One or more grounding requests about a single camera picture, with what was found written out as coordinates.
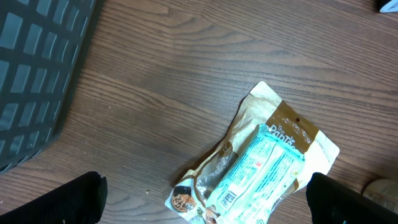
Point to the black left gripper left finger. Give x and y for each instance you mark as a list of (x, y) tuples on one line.
[(79, 201)]

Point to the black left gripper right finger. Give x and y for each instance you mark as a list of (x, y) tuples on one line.
[(333, 203)]

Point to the green lid Knorr jar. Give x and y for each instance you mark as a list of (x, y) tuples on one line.
[(383, 192)]

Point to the teal wipes pack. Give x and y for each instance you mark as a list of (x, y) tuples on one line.
[(260, 176)]

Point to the brown snack pouch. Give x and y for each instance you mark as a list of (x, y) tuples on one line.
[(261, 106)]

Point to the white barcode scanner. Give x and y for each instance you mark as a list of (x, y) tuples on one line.
[(387, 6)]

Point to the grey plastic mesh basket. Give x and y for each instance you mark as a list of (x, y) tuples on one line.
[(44, 44)]

